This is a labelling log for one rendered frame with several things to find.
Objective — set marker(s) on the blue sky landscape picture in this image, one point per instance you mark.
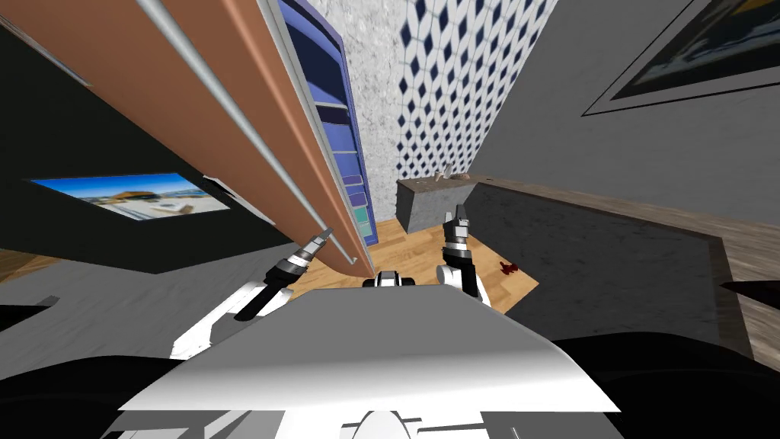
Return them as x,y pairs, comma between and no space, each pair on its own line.
131,195

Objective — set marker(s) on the blue shelf cupboard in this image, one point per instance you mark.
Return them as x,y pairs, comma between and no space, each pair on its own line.
329,79

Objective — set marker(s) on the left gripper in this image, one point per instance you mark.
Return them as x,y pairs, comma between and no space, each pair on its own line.
312,246

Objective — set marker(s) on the small red object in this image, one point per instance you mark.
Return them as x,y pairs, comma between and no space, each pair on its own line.
508,267

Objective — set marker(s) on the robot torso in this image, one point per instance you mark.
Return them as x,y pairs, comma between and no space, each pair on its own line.
378,353

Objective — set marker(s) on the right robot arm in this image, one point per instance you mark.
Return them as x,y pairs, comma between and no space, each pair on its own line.
466,277

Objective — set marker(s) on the brown cupboard door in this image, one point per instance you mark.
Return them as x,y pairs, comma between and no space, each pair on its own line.
140,91

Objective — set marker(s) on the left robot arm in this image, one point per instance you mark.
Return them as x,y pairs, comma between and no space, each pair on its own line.
262,292

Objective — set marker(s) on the dark framed picture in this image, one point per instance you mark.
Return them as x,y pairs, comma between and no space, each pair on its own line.
707,55

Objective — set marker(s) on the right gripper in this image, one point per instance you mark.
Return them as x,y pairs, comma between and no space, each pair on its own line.
456,232

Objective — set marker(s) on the grey counter with wooden top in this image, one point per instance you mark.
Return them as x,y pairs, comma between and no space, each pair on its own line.
609,262

